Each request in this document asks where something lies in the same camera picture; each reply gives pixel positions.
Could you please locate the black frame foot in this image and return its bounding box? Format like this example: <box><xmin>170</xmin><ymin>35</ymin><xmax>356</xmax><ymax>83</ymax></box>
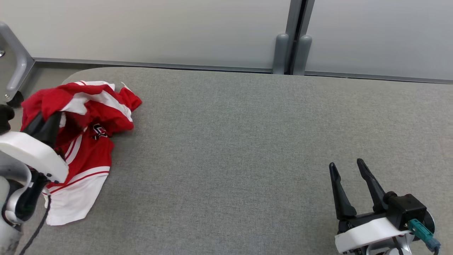
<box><xmin>6</xmin><ymin>91</ymin><xmax>24</xmax><ymax>108</ymax></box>

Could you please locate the grey rounded post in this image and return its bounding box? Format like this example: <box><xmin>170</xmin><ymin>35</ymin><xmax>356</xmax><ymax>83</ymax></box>
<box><xmin>272</xmin><ymin>33</ymin><xmax>290</xmax><ymax>75</ymax></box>
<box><xmin>293</xmin><ymin>34</ymin><xmax>313</xmax><ymax>76</ymax></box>

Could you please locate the teal cable connector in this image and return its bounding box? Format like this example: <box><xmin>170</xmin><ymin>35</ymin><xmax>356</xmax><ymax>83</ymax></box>
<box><xmin>407</xmin><ymin>219</ymin><xmax>441</xmax><ymax>253</ymax></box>

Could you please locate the black round knob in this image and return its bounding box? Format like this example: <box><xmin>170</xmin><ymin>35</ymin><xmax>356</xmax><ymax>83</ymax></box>
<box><xmin>0</xmin><ymin>104</ymin><xmax>15</xmax><ymax>135</ymax></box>

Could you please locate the grey metal tube frame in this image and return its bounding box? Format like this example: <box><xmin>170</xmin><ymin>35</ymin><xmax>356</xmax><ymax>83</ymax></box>
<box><xmin>0</xmin><ymin>21</ymin><xmax>35</xmax><ymax>103</ymax></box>

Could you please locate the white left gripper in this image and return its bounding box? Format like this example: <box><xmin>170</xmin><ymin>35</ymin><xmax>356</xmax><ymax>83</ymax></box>
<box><xmin>0</xmin><ymin>111</ymin><xmax>70</xmax><ymax>183</ymax></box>

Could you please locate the grey metal floor rail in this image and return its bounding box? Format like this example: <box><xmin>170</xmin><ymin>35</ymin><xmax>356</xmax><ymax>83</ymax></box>
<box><xmin>33</xmin><ymin>57</ymin><xmax>453</xmax><ymax>85</ymax></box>

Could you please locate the red and white sports jersey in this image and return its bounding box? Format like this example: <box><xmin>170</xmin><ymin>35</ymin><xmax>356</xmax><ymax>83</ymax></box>
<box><xmin>21</xmin><ymin>81</ymin><xmax>143</xmax><ymax>226</ymax></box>

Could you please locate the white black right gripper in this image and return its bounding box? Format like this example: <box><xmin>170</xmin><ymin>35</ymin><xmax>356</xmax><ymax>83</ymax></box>
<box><xmin>329</xmin><ymin>158</ymin><xmax>412</xmax><ymax>254</ymax></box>

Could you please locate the grey vertical door frame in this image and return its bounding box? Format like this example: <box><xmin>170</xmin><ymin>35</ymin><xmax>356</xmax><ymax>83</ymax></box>
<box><xmin>285</xmin><ymin>0</ymin><xmax>315</xmax><ymax>75</ymax></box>

